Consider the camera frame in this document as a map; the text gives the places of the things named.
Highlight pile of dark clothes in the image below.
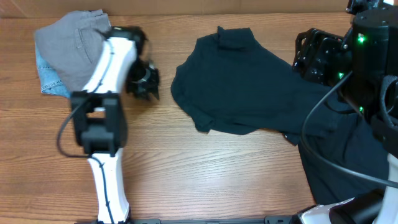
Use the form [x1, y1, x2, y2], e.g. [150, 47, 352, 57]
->
[298, 114, 389, 205]

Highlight folded blue jeans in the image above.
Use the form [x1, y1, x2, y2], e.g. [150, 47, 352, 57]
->
[35, 46, 70, 98]

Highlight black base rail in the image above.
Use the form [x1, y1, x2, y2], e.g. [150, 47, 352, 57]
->
[74, 215, 299, 224]

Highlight black t-shirt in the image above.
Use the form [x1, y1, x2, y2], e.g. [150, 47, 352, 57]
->
[171, 27, 348, 144]

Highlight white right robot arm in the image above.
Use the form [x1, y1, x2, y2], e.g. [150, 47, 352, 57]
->
[291, 1, 397, 224]

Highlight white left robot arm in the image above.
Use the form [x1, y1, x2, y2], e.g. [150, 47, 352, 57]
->
[66, 27, 160, 223]

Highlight folded grey trousers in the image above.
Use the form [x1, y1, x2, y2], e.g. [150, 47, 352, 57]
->
[34, 9, 111, 91]

